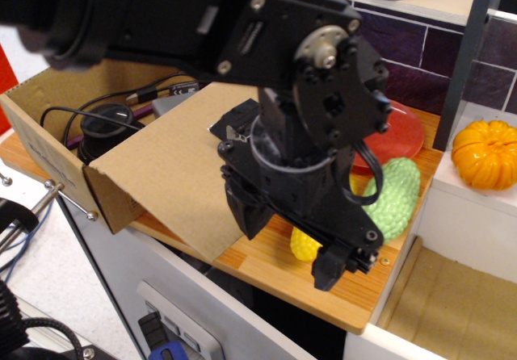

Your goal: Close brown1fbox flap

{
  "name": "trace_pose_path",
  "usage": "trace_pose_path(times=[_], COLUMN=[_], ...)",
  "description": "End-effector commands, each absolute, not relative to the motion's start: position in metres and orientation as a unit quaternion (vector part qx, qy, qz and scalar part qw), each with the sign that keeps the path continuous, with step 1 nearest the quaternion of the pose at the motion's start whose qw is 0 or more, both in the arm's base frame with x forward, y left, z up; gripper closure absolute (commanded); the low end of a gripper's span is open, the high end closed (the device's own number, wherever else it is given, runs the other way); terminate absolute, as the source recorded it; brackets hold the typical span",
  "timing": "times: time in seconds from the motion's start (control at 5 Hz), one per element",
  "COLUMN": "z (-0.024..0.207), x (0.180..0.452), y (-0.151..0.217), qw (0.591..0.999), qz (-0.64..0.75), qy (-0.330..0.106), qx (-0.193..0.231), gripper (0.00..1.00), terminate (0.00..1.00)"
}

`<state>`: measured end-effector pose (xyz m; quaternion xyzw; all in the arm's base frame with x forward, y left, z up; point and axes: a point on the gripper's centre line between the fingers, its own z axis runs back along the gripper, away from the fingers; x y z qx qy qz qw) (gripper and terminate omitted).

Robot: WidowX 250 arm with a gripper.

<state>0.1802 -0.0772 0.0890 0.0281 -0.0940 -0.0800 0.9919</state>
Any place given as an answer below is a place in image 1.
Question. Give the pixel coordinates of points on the brown cardboard box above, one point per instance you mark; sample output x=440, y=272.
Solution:
x=170, y=169

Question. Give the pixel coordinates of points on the white power strip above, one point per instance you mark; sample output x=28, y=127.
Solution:
x=199, y=343

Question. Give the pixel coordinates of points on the dark grey vertical post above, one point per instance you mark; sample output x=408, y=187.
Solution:
x=454, y=105

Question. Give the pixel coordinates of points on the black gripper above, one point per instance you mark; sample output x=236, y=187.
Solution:
x=272, y=166

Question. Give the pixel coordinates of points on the metal table clamp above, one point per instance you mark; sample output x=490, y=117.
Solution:
x=26, y=220

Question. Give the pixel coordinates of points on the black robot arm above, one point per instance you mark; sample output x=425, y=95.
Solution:
x=320, y=94

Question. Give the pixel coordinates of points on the orange toy pumpkin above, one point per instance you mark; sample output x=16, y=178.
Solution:
x=484, y=154

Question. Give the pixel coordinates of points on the red plastic plate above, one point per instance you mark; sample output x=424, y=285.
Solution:
x=404, y=138

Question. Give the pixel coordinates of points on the black round lens cup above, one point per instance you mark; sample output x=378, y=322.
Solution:
x=89, y=151

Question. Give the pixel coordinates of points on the grey flat device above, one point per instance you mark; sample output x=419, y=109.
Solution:
x=165, y=104

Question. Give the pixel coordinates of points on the yellow toy corn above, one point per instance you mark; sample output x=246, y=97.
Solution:
x=304, y=247

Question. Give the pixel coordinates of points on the green bumpy toy vegetable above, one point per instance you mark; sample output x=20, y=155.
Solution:
x=395, y=205

